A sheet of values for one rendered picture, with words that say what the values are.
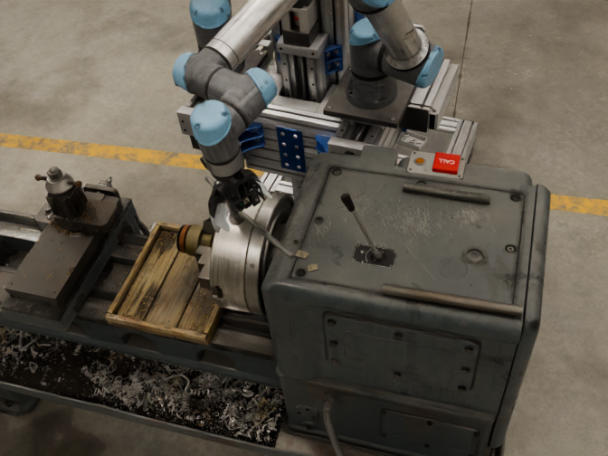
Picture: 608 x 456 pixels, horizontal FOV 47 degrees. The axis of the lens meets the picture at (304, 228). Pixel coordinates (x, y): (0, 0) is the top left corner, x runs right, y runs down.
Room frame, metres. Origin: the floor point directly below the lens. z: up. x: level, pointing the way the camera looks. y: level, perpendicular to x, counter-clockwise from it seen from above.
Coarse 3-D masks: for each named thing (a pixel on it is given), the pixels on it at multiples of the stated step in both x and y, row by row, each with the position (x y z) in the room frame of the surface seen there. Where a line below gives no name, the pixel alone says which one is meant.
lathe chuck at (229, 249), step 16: (272, 192) 1.23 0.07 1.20; (256, 208) 1.14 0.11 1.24; (240, 224) 1.10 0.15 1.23; (224, 240) 1.08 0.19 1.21; (240, 240) 1.07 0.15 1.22; (224, 256) 1.05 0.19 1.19; (240, 256) 1.04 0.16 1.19; (224, 272) 1.03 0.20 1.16; (240, 272) 1.01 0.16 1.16; (224, 288) 1.01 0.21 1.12; (240, 288) 1.00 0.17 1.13; (224, 304) 1.02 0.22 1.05; (240, 304) 1.00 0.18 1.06
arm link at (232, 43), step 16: (256, 0) 1.31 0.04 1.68; (272, 0) 1.31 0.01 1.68; (288, 0) 1.33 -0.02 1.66; (240, 16) 1.28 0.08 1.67; (256, 16) 1.28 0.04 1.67; (272, 16) 1.29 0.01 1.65; (224, 32) 1.24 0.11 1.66; (240, 32) 1.24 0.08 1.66; (256, 32) 1.26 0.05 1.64; (208, 48) 1.21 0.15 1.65; (224, 48) 1.21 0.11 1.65; (240, 48) 1.22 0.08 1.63; (176, 64) 1.19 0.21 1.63; (192, 64) 1.18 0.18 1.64; (208, 64) 1.17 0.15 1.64; (224, 64) 1.18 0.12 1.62; (176, 80) 1.18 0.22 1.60; (192, 80) 1.15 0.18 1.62; (208, 80) 1.13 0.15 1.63
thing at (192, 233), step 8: (184, 224) 1.24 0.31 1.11; (184, 232) 1.21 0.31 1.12; (192, 232) 1.20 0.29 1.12; (200, 232) 1.19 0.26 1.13; (176, 240) 1.19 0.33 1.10; (184, 240) 1.19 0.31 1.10; (192, 240) 1.18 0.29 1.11; (200, 240) 1.18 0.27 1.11; (208, 240) 1.18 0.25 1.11; (184, 248) 1.18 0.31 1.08; (192, 248) 1.17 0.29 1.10
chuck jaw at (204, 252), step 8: (200, 248) 1.16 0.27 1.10; (208, 248) 1.15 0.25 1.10; (200, 256) 1.14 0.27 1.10; (208, 256) 1.13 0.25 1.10; (200, 264) 1.10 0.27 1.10; (208, 264) 1.10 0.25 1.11; (200, 272) 1.07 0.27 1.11; (208, 272) 1.07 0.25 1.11; (200, 280) 1.06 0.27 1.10; (208, 280) 1.05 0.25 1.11; (208, 288) 1.05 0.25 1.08; (216, 288) 1.02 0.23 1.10
